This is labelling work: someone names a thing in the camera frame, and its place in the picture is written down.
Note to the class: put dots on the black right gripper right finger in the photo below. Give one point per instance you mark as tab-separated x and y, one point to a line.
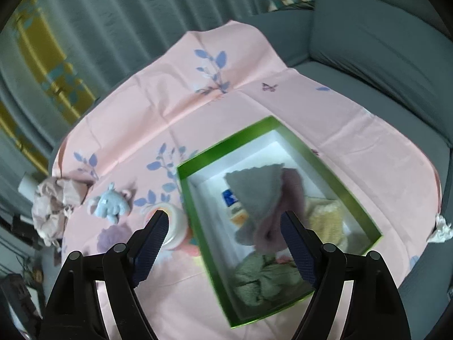
375	309

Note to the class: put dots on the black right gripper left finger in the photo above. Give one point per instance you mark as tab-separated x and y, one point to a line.
73	310

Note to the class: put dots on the blue plush elephant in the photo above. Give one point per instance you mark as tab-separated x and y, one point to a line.
111	205

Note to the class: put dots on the grey and mauve towel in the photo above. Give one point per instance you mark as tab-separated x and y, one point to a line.
267	193

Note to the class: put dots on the yellow fluffy towel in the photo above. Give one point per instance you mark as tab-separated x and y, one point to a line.
326	220

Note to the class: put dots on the crumpled beige paper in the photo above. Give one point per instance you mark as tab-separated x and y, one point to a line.
54	202

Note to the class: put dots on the green fluffy towel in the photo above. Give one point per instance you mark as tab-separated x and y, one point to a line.
260	280

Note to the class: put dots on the pink yogurt bottle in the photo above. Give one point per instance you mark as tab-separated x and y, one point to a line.
179	236

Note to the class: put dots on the blue orange snack pack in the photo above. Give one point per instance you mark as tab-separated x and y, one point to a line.
236	212

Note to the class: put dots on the green cardboard box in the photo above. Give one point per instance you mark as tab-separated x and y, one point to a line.
202	182

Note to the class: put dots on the teal sofa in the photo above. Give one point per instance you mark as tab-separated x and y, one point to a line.
394	58

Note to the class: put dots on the pink floral cloth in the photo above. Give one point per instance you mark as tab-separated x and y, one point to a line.
220	134

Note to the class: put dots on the teal curtain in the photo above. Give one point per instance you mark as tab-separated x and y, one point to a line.
59	56

